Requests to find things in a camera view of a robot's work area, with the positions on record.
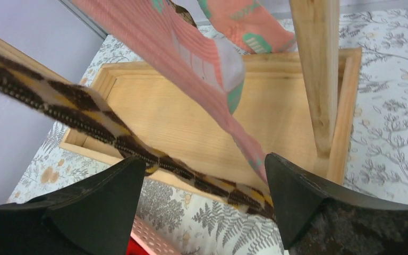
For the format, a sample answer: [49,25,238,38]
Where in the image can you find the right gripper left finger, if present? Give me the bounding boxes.
[0,158,146,254]

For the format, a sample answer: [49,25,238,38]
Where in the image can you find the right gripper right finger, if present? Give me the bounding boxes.
[265,153,408,254]

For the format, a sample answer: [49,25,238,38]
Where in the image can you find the plain red sock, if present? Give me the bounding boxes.
[126,238,147,255]

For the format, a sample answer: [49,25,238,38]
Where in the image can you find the brown beige argyle sock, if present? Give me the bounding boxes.
[168,0,197,28]

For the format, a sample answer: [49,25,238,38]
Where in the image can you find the pink plastic basket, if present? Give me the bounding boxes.
[130,216,181,255]

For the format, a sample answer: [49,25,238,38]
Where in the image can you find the floral table mat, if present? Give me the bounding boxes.
[6,5,408,255]

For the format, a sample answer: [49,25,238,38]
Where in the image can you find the pink sock rear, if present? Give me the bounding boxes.
[74,0,267,180]

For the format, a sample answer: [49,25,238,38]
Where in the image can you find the pink sock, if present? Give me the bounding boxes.
[74,0,267,180]
[198,0,297,54]

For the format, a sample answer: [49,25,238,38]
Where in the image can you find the wooden hanger rack frame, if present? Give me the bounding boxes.
[0,0,363,201]

